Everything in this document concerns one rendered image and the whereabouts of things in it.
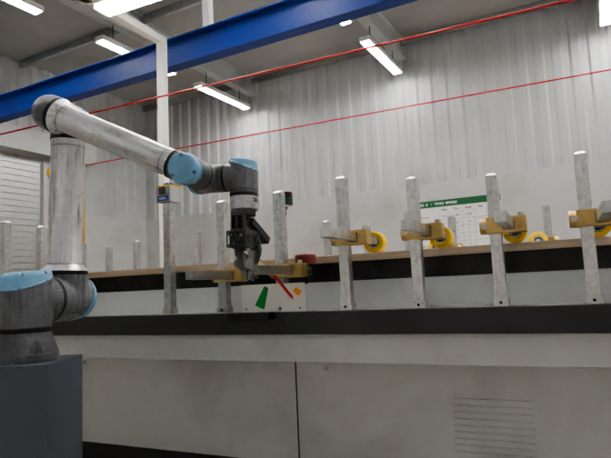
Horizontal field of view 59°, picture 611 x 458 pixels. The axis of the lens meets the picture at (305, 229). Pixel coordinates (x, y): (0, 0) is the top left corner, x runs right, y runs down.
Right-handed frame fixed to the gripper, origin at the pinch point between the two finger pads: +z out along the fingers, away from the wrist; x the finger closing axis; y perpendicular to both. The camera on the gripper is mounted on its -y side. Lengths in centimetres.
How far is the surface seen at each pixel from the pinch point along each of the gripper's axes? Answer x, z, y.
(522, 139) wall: 45, -231, -742
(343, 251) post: 20.8, -8.4, -28.0
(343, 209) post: 21.6, -22.8, -27.6
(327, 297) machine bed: 5, 7, -50
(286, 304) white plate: -1.4, 9.4, -27.7
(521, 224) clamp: 78, -13, -28
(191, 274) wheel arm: -24.0, -1.6, -2.5
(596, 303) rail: 96, 11, -29
